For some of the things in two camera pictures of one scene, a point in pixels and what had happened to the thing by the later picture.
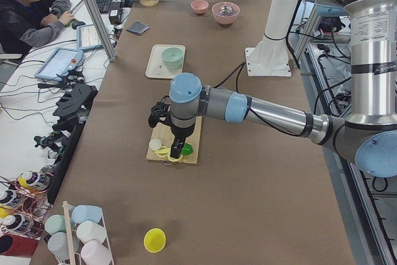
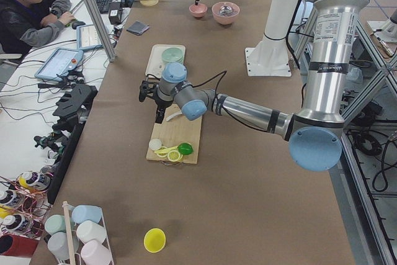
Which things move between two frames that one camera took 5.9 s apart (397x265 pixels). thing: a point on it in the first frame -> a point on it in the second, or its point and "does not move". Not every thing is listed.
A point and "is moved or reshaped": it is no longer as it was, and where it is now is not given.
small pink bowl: [200, 6] is moved or reshaped
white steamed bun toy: [154, 144] does not move
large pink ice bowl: [225, 12] does not move
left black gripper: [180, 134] -> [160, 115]
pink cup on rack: [93, 252] does not move
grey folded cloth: [138, 28] does not move
